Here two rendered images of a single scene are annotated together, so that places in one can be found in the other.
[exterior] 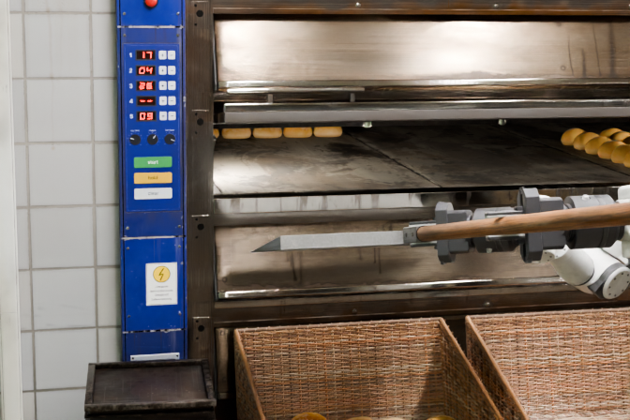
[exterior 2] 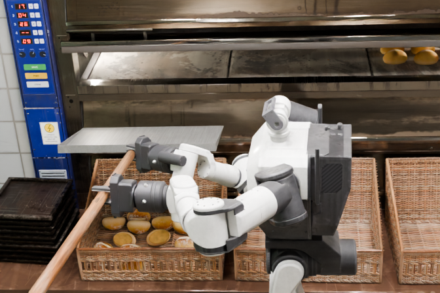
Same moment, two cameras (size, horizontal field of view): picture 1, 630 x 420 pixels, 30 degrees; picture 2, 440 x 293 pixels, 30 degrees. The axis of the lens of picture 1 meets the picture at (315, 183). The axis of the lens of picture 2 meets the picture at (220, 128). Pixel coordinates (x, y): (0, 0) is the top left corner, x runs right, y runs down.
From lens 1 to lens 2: 1.52 m
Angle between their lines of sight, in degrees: 25
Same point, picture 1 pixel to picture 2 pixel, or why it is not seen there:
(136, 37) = not seen: outside the picture
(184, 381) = (50, 196)
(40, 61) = not seen: outside the picture
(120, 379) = (18, 191)
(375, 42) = not seen: outside the picture
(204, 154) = (67, 60)
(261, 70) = (93, 13)
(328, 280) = not seen: hidden behind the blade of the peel
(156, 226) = (42, 102)
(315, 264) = (143, 123)
